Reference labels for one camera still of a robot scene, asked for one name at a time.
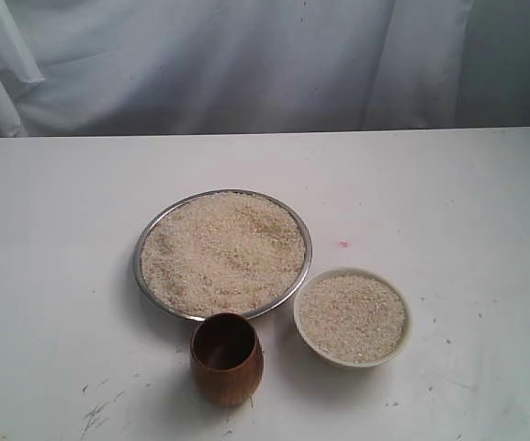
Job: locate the brown wooden cup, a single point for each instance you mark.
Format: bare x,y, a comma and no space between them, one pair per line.
226,359

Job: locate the large metal rice plate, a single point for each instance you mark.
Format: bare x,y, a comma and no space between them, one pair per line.
227,250

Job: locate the white ceramic rice bowl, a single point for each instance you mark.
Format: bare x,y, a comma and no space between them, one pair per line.
352,318

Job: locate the white backdrop cloth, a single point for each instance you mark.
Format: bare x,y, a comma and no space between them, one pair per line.
88,68

